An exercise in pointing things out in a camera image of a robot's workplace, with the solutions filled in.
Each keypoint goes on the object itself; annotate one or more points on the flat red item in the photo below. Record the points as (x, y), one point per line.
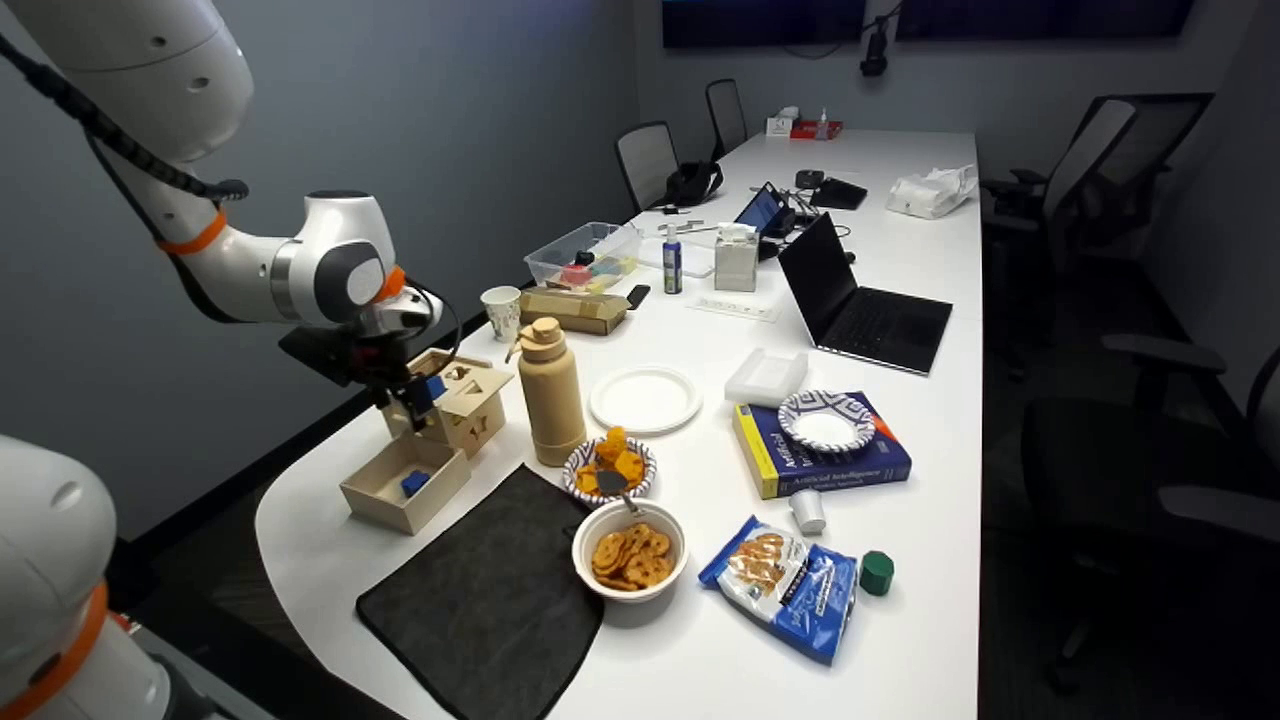
(819, 128)

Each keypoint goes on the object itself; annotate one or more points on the small green cap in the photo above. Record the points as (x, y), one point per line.
(879, 572)

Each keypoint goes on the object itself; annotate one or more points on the black laptop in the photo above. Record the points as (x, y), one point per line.
(865, 323)

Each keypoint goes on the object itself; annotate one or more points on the black bag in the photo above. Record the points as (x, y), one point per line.
(693, 187)

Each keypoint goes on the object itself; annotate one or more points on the slim drink can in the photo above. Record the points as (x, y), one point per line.
(674, 266)

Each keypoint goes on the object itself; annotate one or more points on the black pouch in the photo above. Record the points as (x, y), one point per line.
(838, 192)

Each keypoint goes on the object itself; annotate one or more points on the tablet with blue screen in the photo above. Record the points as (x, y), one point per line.
(766, 209)

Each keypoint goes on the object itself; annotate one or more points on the white plastic bag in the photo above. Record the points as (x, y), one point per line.
(931, 191)

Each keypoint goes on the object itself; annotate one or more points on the long blue block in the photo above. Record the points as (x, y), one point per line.
(437, 391)

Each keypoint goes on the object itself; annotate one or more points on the black phone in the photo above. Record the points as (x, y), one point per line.
(638, 299)

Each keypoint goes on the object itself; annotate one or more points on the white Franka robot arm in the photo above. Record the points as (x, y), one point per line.
(132, 55)

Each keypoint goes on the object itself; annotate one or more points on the small white box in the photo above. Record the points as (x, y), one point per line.
(782, 127)

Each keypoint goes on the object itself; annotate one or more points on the black office chair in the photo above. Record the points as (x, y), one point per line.
(1201, 493)

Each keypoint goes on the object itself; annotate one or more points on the white plastic food container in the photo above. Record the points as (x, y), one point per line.
(766, 378)

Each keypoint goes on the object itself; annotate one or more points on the wooden shape sorter box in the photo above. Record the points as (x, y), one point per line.
(464, 406)

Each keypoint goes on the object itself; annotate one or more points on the black cloth mat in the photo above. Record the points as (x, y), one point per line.
(494, 602)

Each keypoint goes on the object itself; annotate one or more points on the paper cup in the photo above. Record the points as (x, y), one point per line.
(501, 313)

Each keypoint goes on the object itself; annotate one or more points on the white bowl with chips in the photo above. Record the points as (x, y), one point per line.
(630, 559)

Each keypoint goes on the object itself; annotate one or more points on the open wooden tray box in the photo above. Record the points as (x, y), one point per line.
(380, 515)

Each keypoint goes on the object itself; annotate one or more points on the tan thermos bottle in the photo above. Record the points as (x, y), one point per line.
(551, 402)

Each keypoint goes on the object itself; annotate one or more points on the plain white plate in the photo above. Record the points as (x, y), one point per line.
(644, 402)

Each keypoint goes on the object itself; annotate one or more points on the tan wooden block box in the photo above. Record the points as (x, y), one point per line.
(575, 309)

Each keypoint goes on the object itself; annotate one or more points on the blue snack bag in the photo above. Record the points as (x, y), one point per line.
(786, 584)

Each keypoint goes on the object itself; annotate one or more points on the small blue cube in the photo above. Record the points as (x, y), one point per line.
(419, 483)

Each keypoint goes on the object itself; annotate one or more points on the clear plastic bin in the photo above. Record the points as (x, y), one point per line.
(575, 250)

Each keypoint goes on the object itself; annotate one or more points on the patterned bowl with fruit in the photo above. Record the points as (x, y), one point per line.
(611, 467)

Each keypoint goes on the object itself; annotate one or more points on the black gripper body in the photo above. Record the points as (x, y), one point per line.
(332, 353)

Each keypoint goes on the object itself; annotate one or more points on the white carton box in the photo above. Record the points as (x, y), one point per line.
(738, 262)

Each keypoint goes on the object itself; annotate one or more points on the office chair with mesh back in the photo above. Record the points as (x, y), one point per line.
(1105, 154)

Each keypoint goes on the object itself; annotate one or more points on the grey office chair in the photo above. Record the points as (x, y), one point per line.
(644, 161)
(724, 114)

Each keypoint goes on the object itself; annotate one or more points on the small white container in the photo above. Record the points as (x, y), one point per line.
(809, 515)

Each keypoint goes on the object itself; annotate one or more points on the dark spoon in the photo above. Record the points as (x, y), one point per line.
(618, 485)

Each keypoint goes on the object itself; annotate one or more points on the blue and yellow book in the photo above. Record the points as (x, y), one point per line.
(824, 469)

